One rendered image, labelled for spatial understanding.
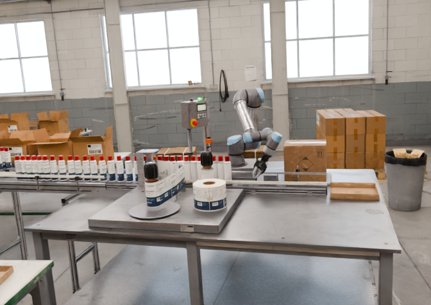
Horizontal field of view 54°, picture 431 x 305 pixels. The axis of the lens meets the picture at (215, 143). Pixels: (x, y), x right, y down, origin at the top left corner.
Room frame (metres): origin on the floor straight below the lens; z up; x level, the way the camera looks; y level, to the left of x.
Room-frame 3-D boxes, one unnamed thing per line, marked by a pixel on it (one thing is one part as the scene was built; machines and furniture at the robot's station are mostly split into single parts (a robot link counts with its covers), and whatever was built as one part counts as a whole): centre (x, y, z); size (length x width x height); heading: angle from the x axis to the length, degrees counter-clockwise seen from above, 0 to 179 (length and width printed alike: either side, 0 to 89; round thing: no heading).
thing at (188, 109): (3.10, 0.14, 1.38); 0.17 x 0.10 x 0.19; 129
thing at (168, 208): (2.46, 0.39, 0.89); 0.31 x 0.31 x 0.01
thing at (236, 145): (3.37, -0.16, 1.09); 0.13 x 0.12 x 0.14; 102
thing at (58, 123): (6.68, 2.54, 0.97); 0.43 x 0.42 x 0.37; 168
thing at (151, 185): (2.46, 0.39, 1.04); 0.09 x 0.09 x 0.29
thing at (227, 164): (2.95, -0.08, 0.98); 0.05 x 0.05 x 0.20
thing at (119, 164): (3.19, 0.74, 0.98); 0.05 x 0.05 x 0.20
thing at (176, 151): (7.19, 0.68, 0.16); 0.65 x 0.54 x 0.32; 86
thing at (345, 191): (2.71, -0.90, 0.85); 0.30 x 0.26 x 0.04; 74
